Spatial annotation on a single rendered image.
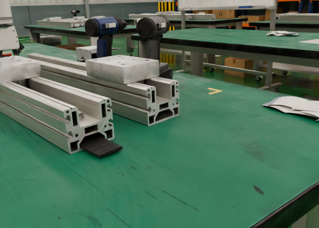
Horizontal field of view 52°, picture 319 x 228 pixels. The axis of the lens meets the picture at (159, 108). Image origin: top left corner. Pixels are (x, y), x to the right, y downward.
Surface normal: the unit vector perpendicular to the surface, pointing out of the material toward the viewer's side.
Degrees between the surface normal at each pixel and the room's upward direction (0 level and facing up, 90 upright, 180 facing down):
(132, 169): 0
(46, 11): 90
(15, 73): 90
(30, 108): 90
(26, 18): 90
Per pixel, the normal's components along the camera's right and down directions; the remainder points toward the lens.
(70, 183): -0.04, -0.95
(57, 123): -0.73, 0.23
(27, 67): 0.69, 0.20
